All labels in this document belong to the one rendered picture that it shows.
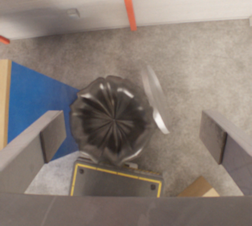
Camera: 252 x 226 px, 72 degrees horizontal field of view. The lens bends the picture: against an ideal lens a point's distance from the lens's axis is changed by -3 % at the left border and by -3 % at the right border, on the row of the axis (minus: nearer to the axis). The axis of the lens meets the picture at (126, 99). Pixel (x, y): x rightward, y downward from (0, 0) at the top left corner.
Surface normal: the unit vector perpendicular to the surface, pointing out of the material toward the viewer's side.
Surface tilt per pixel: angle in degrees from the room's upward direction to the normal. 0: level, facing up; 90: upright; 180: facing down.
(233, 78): 0
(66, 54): 0
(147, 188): 0
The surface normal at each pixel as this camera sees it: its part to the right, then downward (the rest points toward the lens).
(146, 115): -0.39, -0.07
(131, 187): -0.14, -0.11
